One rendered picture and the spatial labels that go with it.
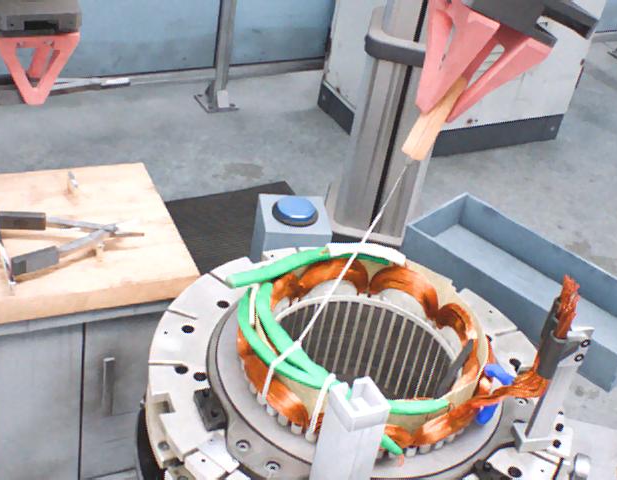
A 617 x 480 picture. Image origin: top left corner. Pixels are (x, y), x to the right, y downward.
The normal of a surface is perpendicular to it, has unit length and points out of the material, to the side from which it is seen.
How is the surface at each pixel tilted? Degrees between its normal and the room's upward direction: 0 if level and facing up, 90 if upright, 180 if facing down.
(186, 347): 0
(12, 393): 90
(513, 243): 90
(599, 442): 0
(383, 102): 90
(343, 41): 90
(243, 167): 0
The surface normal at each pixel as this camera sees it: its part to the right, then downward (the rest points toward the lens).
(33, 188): 0.16, -0.80
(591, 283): -0.66, 0.35
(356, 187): -0.14, 0.56
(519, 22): 0.24, 0.52
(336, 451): -0.88, 0.14
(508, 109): 0.47, 0.56
